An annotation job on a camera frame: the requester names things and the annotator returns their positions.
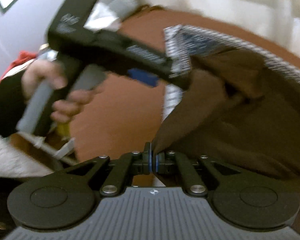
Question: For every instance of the white crumpled cloth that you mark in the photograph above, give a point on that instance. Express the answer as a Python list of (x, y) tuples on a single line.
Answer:
[(102, 17)]

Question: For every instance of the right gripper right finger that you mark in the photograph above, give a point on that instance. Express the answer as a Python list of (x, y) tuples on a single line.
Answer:
[(244, 199)]

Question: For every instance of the dark brown garment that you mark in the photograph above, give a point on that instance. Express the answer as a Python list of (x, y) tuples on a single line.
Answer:
[(240, 111)]

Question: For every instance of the rust brown bed sheet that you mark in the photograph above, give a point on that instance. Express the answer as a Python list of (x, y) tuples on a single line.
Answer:
[(123, 117)]

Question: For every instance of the red cloth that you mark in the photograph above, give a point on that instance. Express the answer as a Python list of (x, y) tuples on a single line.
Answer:
[(23, 57)]

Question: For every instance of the person's left hand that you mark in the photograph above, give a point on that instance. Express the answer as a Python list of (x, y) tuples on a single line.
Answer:
[(63, 110)]

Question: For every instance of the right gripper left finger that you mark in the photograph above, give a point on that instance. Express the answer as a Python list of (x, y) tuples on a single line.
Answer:
[(66, 198)]

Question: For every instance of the grey bolster pillow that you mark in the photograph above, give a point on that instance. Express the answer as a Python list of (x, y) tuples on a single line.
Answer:
[(123, 9)]

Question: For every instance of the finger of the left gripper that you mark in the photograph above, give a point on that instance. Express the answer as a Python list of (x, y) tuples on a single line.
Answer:
[(180, 79), (144, 77)]

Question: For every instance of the patterned navy white rug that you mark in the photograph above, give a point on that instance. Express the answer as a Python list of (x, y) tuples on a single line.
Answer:
[(183, 41)]

